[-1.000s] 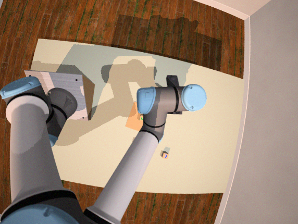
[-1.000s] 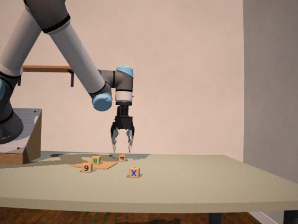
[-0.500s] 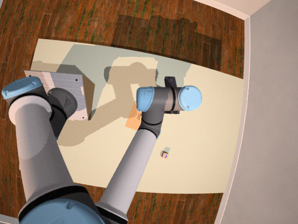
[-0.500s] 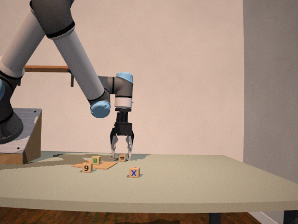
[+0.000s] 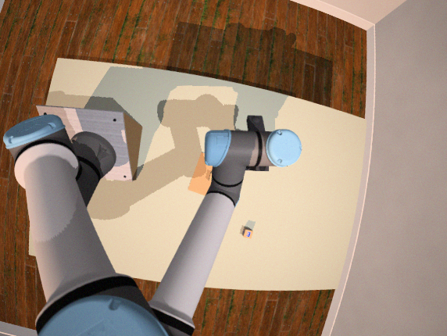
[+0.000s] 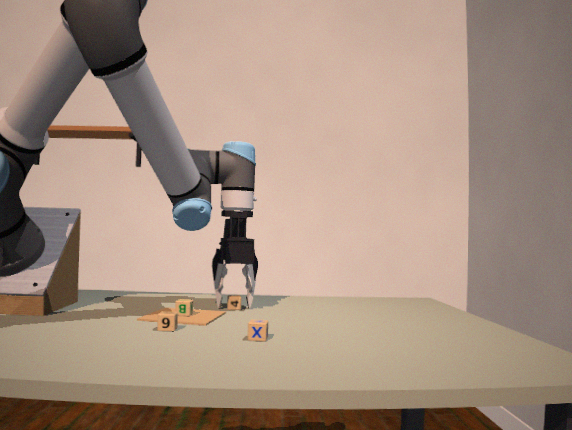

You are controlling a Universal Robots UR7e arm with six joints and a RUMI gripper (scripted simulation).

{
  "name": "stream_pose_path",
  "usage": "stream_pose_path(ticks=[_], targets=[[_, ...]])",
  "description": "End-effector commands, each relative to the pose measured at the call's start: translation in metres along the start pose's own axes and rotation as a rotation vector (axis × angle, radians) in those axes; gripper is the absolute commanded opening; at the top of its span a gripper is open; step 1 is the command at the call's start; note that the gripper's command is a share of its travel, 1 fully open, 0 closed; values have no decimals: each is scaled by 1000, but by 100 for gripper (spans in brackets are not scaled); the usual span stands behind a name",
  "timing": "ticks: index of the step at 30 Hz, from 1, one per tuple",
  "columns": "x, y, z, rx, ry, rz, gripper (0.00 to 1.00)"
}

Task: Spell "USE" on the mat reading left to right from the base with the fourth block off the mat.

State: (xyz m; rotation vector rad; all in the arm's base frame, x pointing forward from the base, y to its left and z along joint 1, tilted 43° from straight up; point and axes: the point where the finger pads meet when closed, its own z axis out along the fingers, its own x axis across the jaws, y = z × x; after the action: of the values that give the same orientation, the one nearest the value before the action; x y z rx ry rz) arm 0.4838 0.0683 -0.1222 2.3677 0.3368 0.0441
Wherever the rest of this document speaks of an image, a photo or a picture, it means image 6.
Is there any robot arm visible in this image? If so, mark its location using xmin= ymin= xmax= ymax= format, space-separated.
xmin=0 ymin=0 xmax=257 ymax=277

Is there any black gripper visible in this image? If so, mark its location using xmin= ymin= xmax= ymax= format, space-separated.
xmin=212 ymin=210 xmax=258 ymax=308

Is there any orange flat mat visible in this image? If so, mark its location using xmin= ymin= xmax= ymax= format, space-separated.
xmin=137 ymin=308 xmax=226 ymax=326

